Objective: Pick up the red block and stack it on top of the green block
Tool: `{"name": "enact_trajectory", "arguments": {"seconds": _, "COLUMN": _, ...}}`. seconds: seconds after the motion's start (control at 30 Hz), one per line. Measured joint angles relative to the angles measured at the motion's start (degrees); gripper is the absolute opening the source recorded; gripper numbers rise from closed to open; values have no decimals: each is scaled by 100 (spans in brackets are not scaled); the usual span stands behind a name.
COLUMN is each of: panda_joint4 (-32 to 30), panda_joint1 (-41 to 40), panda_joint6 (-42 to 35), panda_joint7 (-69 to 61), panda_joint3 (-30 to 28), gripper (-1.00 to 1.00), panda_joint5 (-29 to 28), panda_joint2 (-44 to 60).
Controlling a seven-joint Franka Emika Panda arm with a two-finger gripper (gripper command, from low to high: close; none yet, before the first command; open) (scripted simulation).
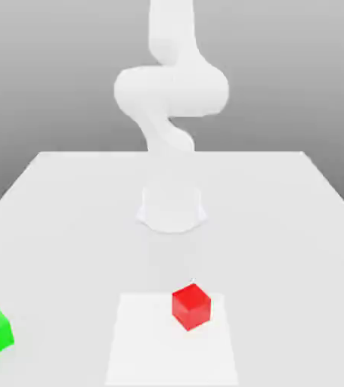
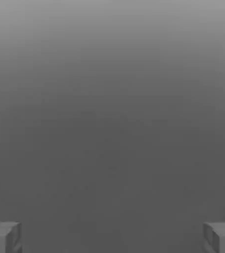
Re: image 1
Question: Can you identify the small red cube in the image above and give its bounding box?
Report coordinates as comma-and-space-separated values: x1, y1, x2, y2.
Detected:
171, 283, 212, 333

